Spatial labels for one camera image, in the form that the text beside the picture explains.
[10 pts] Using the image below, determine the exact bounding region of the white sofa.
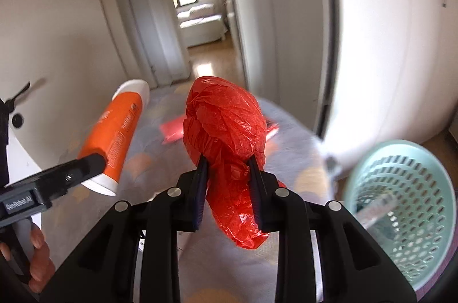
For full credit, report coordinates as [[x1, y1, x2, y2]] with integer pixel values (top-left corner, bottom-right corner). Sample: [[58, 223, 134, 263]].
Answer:
[[177, 2, 228, 48]]

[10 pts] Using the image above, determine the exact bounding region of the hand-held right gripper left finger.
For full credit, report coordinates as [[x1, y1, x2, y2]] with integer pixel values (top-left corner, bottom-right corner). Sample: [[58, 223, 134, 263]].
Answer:
[[39, 154, 210, 303]]

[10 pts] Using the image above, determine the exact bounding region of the white wardrobe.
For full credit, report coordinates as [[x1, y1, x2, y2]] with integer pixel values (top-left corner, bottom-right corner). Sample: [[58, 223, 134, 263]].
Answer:
[[322, 0, 458, 164]]

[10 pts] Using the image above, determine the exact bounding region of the red printed box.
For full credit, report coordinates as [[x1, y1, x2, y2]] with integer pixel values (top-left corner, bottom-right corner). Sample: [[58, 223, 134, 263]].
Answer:
[[159, 113, 280, 146]]

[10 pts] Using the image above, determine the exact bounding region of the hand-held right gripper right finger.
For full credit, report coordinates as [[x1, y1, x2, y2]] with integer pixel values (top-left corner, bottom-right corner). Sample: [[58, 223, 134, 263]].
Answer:
[[248, 154, 417, 303]]

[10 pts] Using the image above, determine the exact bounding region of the red plastic bag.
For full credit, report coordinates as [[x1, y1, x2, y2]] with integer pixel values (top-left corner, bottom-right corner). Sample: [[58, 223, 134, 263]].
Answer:
[[182, 76, 287, 249]]

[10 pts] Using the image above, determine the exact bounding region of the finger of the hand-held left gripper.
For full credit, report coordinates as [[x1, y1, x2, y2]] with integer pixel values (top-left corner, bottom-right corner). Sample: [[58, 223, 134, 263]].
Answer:
[[36, 153, 106, 198]]

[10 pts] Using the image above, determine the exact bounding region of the orange instant noodle cup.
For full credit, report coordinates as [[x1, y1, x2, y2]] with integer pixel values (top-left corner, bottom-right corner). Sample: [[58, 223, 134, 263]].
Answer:
[[77, 79, 150, 197]]

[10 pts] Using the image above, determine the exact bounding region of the white printed cardboard box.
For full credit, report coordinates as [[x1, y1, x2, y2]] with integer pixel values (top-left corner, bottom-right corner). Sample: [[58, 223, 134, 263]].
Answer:
[[356, 197, 398, 228]]

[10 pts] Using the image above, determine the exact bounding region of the person's left hand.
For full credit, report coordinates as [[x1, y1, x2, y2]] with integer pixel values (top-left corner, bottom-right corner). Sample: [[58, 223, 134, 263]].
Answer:
[[0, 226, 56, 294]]

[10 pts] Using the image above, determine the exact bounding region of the light blue plastic basket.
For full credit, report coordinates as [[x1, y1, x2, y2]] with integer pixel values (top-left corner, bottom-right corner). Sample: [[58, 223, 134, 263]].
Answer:
[[343, 140, 457, 293]]

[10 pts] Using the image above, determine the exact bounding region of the grey door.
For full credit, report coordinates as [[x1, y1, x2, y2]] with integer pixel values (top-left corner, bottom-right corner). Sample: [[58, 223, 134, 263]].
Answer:
[[120, 0, 190, 89]]

